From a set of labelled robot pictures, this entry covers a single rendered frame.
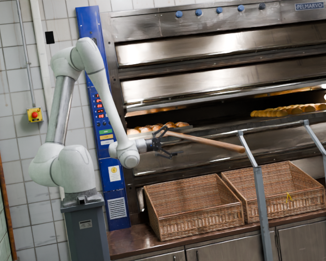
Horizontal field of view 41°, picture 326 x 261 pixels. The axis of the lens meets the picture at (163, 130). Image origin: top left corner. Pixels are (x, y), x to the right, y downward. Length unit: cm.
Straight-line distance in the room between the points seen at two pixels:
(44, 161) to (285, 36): 210
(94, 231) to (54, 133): 54
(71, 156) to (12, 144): 106
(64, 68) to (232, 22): 147
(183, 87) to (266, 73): 66
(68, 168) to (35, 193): 106
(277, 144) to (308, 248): 83
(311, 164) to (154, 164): 125
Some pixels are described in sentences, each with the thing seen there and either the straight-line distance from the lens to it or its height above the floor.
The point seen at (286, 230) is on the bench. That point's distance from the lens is 292.
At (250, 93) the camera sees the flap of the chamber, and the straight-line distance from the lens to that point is 316.
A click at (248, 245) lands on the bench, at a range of 284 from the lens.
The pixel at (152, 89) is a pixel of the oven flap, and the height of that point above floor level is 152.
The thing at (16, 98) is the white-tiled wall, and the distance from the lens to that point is 308.
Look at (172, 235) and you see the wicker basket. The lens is 272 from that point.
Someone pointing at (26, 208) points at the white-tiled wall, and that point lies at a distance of 314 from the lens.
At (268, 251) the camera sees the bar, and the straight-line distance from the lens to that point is 284.
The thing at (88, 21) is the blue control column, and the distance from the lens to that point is 309.
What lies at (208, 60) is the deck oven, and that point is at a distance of 322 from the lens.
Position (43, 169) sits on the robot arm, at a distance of 221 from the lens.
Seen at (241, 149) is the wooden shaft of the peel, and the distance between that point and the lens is 178.
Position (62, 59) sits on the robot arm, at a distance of 239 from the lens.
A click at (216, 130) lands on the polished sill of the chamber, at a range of 322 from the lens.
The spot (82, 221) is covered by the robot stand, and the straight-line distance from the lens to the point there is 210.
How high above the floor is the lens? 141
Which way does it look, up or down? 3 degrees down
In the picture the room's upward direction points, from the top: 8 degrees counter-clockwise
